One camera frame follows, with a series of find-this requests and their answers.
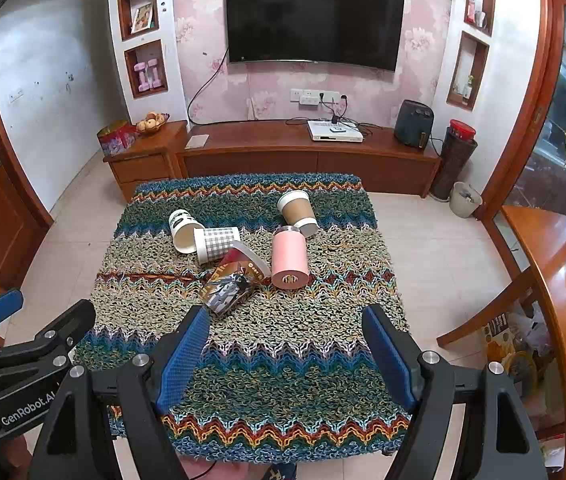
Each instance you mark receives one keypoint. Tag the framed picture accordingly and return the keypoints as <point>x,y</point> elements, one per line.
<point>143,18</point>

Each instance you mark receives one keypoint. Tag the long wooden television cabinet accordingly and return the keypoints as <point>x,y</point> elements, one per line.
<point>308,160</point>

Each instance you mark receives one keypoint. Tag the grey checked paper cup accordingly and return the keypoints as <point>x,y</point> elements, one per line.
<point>218,241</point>

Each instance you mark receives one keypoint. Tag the black and white paper cup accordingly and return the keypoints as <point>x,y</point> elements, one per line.
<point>180,222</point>

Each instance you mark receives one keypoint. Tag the sheet of paper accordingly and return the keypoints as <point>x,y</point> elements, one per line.
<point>197,141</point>

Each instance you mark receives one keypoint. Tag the pink dumbbell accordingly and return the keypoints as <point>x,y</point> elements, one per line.
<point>140,76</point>
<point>154,73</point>

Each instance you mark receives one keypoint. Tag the white set-top box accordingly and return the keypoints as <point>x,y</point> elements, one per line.
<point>335,134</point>

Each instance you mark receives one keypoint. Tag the multicolour knitted table cover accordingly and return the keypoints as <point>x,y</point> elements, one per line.
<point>273,375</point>

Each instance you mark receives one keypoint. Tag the brown paper cup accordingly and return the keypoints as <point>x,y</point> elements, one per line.
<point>295,210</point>

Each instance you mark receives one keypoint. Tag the pink cup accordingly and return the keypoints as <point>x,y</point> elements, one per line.
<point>289,257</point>

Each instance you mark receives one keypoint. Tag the dark grey air fryer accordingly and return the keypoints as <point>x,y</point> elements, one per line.
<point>414,125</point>

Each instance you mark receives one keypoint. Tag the black curved television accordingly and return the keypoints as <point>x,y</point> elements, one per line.
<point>313,22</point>

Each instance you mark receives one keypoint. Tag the white wall socket panel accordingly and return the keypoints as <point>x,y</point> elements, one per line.
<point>313,97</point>

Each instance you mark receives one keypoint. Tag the red tin box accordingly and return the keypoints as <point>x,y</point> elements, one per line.
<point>115,139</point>

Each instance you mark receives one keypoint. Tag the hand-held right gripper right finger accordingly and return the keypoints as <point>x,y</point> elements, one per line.
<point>388,360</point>

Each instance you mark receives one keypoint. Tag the small wooden drawer cabinet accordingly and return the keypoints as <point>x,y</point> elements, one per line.
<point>145,162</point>

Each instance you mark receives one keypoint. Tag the white waste bin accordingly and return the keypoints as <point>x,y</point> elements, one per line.
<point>464,202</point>

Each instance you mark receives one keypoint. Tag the dark printed paper cup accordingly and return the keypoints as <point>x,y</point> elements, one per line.
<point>228,287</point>

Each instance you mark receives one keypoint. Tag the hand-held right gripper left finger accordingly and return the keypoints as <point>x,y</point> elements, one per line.
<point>183,360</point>

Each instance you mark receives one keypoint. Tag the plastic bags under table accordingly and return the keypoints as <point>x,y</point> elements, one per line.
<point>523,350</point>

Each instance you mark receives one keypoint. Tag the wooden dining table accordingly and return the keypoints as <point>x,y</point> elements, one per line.
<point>563,270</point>

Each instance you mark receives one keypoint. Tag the red lidded container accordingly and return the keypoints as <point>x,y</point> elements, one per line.
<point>463,130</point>

